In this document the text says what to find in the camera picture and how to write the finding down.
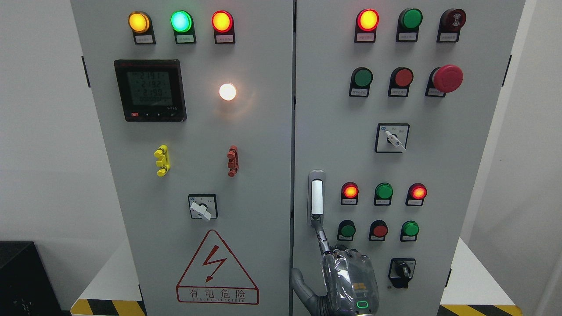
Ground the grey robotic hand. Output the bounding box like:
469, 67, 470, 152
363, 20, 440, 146
291, 220, 379, 316

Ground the silver door handle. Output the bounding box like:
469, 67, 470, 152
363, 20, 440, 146
307, 170, 325, 228

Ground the grey right cabinet door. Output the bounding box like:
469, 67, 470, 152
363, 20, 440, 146
293, 0, 525, 316

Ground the grey cabinet door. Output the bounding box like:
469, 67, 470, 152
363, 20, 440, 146
293, 0, 525, 316
71, 0, 293, 316

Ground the grey left cabinet door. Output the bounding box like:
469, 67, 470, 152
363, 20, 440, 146
71, 0, 293, 316

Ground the lower red push button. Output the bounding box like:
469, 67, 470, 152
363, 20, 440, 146
368, 220, 388, 241

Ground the red push button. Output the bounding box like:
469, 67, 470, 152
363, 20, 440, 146
368, 220, 388, 241
388, 67, 414, 97

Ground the lower right green button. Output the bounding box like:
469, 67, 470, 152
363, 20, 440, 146
400, 220, 420, 242

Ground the right yellow black hazard tape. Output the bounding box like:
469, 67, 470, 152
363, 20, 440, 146
437, 305, 522, 316

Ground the yellow black hazard tape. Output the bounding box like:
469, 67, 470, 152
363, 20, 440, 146
70, 298, 147, 316
437, 305, 522, 316

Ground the middle left red lamp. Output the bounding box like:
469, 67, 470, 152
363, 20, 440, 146
340, 182, 359, 205

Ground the middle green lamp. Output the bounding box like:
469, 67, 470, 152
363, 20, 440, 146
373, 182, 394, 206

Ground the middle right red lamp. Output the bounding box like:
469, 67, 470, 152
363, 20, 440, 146
405, 183, 428, 206

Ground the red triangle warning sticker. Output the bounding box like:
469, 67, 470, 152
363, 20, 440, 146
176, 230, 259, 305

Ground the red terminal connector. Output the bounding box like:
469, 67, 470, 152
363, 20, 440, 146
227, 145, 239, 177

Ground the upper green push button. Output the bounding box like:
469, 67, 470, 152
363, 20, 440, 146
349, 67, 373, 98

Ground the upper red push button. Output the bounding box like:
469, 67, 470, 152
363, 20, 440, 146
388, 67, 414, 97

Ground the red emergency stop button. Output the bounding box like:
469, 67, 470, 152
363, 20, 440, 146
425, 64, 464, 98

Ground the white lit indicator lamp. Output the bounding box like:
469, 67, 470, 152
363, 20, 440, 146
219, 83, 237, 101

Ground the yellow terminal connector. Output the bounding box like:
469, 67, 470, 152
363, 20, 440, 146
153, 144, 171, 177

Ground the top red lit lamp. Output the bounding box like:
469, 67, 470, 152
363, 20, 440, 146
354, 8, 380, 43

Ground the left yellow black hazard tape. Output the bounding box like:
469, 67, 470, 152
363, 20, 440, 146
70, 298, 147, 316

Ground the top green lamp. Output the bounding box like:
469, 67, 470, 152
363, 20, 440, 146
396, 8, 423, 42

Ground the black digital power meter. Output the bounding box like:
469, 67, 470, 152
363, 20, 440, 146
114, 59, 187, 122

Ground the dark red buzzer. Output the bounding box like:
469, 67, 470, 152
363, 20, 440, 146
437, 8, 466, 43

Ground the red lit indicator lamp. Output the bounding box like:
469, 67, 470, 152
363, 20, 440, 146
212, 10, 236, 44

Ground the green lit indicator lamp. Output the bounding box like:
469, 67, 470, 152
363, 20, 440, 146
170, 10, 197, 44

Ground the black cabinet at left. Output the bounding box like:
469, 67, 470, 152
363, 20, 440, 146
0, 241, 62, 316

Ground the yellow indicator lamp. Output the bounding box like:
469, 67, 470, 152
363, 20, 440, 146
128, 11, 156, 45

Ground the bottom right black selector switch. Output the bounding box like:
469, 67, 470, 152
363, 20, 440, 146
388, 258, 416, 289

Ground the upper right selector switch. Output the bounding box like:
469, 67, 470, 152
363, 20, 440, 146
374, 123, 410, 153

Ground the left door selector switch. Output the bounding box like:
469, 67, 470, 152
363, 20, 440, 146
188, 194, 218, 222

